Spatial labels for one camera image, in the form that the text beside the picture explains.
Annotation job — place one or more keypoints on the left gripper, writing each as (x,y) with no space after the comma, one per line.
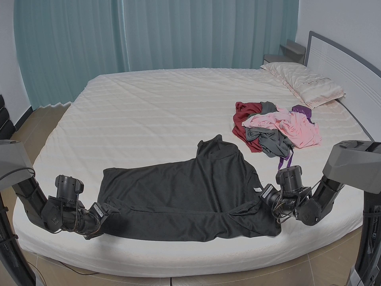
(86,222)

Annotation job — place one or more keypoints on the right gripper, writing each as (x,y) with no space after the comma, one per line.
(278,203)

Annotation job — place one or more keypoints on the black T-shirt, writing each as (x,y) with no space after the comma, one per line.
(184,183)

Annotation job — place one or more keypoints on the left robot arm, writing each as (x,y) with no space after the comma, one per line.
(29,195)

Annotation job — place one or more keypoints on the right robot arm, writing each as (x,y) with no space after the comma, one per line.
(351,165)

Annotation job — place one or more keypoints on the bed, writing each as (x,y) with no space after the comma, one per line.
(148,106)

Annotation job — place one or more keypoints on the grey garment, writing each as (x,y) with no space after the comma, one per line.
(271,143)

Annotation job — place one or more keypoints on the pink garment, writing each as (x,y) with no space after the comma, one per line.
(300,130)

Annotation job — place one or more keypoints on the dark red garment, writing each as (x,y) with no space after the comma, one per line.
(244,115)

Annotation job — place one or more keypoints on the purple garment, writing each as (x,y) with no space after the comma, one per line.
(300,110)

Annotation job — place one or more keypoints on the cream pillow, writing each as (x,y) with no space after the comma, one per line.
(309,82)

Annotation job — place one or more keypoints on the black chest of drawers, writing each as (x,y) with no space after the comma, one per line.
(6,121)

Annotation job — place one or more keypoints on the grey bedside table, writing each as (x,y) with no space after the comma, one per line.
(294,48)

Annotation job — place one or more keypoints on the blue-green curtain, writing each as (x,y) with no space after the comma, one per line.
(208,22)
(74,40)

